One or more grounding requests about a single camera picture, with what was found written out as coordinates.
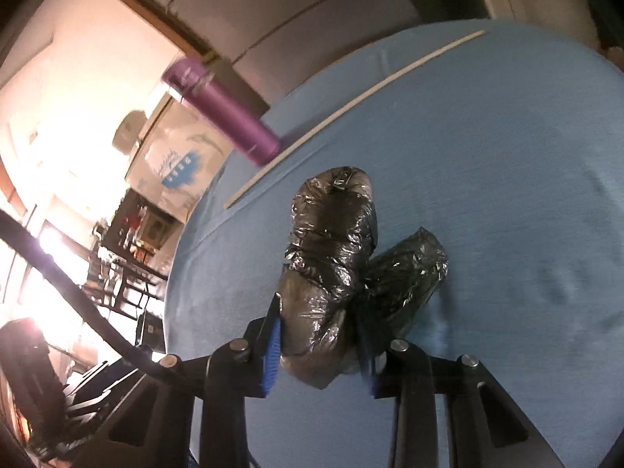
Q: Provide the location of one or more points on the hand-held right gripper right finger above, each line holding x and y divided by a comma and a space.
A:
368, 365

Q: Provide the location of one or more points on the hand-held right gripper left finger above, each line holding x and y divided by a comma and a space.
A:
270, 356

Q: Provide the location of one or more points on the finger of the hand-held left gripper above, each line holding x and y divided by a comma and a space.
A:
107, 380

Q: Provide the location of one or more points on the black plastic bag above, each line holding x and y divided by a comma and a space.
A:
331, 253

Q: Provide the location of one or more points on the black bin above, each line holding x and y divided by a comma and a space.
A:
151, 329

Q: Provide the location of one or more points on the dark metal shelf rack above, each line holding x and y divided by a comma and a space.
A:
131, 253

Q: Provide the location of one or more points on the white chest freezer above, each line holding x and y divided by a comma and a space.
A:
180, 161

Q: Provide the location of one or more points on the purple bottle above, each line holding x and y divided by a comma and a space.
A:
224, 112

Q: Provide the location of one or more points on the long white stick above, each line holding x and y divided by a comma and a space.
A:
370, 92

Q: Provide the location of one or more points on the grey cabinet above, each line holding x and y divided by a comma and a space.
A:
317, 24

